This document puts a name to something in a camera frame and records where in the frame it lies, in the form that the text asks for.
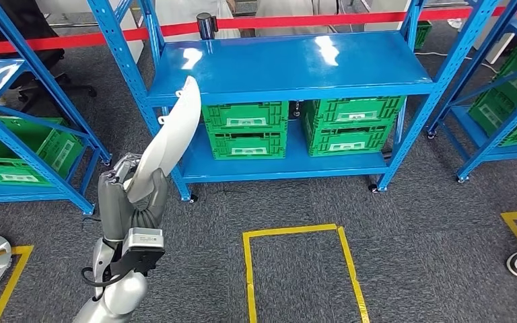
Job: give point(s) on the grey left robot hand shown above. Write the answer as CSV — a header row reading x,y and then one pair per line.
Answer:
x,y
113,209

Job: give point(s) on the white plastic part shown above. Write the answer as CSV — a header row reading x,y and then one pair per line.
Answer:
x,y
169,138

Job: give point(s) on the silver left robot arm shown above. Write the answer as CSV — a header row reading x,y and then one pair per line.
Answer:
x,y
120,294

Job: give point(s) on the blue metal shelf rack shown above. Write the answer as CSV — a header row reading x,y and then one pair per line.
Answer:
x,y
285,62
26,192
508,154

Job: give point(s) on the red barrier belt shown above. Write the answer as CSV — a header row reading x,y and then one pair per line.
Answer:
x,y
62,42

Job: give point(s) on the white desk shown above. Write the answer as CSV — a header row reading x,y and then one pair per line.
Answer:
x,y
75,9
497,44
388,26

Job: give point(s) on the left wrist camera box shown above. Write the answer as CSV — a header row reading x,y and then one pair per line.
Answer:
x,y
145,247

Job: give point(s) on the black barrier post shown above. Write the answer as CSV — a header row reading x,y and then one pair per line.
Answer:
x,y
206,26

